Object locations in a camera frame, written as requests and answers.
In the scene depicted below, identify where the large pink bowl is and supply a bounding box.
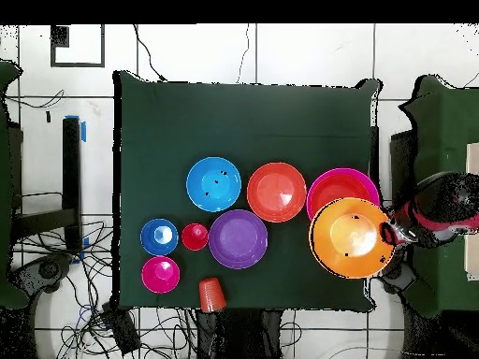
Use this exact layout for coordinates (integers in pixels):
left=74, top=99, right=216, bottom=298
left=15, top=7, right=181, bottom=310
left=306, top=167, right=382, bottom=222

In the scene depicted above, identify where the large orange bowl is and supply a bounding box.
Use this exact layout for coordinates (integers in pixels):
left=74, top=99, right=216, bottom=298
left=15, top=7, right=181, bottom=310
left=308, top=196, right=395, bottom=280

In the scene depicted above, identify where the red-orange bowl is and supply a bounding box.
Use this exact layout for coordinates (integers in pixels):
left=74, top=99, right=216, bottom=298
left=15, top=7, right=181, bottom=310
left=310, top=173, right=376, bottom=211
left=246, top=161, right=308, bottom=224

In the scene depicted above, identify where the purple bowl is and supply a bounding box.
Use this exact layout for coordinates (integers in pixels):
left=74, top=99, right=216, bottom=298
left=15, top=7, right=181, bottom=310
left=208, top=208, right=269, bottom=270

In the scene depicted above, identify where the light blue bowl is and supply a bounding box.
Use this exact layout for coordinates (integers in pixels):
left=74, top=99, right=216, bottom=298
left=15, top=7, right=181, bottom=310
left=185, top=156, right=242, bottom=213

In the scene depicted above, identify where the orange cup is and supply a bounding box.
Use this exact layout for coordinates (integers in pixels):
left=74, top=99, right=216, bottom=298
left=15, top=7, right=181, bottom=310
left=197, top=277, right=228, bottom=314

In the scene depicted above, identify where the red cup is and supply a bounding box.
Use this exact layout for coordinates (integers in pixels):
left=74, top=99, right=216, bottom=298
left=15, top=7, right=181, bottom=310
left=181, top=223, right=210, bottom=251

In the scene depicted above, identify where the small dark blue bowl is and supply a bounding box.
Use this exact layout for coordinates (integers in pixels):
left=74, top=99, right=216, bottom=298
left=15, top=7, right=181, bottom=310
left=139, top=218, right=180, bottom=257

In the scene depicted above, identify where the white box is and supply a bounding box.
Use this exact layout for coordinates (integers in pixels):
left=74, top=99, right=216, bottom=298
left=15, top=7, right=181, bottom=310
left=466, top=141, right=479, bottom=175
left=464, top=235, right=479, bottom=281

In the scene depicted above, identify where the green cloth neighbouring table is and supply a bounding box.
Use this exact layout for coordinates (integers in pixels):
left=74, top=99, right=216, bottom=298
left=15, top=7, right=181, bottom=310
left=0, top=59, right=29, bottom=309
left=398, top=74, right=479, bottom=319

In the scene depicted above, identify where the dark green table cloth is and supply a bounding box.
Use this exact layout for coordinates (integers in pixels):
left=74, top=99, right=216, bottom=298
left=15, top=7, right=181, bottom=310
left=112, top=70, right=383, bottom=313

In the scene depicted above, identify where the small pink bowl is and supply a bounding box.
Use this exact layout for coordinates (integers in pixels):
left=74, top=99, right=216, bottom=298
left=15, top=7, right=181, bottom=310
left=140, top=255, right=181, bottom=295

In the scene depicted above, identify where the black power adapter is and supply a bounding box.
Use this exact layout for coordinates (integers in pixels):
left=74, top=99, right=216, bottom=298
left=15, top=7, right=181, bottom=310
left=102, top=306, right=142, bottom=354

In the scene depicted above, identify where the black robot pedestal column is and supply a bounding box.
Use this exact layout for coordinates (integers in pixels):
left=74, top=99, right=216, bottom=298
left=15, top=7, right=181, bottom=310
left=196, top=309, right=284, bottom=359

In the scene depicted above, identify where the black floor cable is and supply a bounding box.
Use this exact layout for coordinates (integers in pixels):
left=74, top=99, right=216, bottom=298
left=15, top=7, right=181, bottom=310
left=133, top=24, right=167, bottom=82

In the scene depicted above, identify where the blue cable bundle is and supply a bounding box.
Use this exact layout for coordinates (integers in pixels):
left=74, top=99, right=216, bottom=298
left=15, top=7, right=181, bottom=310
left=75, top=303, right=94, bottom=331

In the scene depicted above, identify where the black stand post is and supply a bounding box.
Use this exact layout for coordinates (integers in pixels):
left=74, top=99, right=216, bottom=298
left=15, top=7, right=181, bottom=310
left=10, top=116, right=85, bottom=253

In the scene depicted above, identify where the black square floor frame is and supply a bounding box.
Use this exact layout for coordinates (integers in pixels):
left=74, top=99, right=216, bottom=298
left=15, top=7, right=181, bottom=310
left=50, top=24, right=106, bottom=68

